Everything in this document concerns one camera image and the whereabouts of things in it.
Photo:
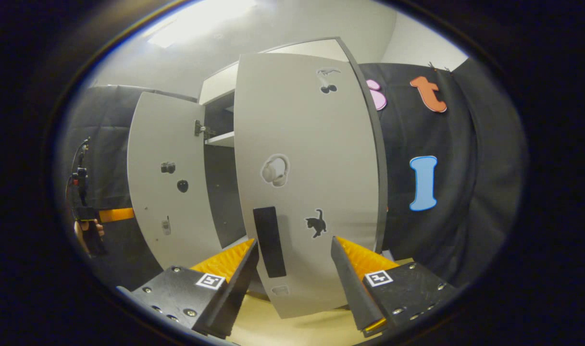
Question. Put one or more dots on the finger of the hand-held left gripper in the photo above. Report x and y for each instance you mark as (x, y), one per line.
(117, 215)

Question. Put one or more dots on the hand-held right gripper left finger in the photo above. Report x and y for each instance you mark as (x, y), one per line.
(234, 288)

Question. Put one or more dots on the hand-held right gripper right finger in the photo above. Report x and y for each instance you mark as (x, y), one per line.
(352, 283)

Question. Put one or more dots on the white cabinet door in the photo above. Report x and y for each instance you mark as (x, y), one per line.
(311, 144)
(172, 144)

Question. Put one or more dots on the metal door hinge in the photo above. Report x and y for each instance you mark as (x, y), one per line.
(201, 129)

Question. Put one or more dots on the white cabinet shelf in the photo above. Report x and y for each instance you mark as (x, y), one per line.
(222, 139)

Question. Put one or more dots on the black backdrop cloth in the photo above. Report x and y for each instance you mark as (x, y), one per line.
(475, 168)
(105, 125)

